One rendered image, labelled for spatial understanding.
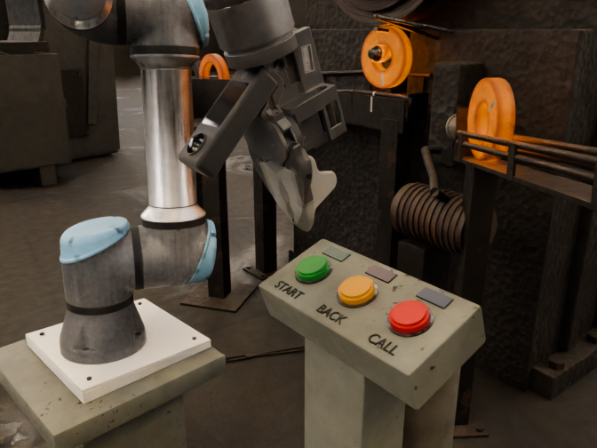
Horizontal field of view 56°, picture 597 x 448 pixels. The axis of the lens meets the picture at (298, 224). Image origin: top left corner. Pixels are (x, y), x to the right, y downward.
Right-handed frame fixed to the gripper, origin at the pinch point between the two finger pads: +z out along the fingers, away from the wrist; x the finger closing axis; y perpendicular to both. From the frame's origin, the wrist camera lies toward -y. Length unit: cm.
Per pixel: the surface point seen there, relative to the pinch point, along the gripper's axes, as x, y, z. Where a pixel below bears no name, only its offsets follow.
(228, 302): 101, 24, 78
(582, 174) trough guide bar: -15.3, 32.0, 7.7
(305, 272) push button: -0.5, -1.5, 5.7
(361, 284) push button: -7.9, 0.4, 5.7
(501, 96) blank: 11, 55, 10
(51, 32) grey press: 347, 74, 6
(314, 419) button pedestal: -4.5, -9.0, 21.2
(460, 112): 24, 59, 17
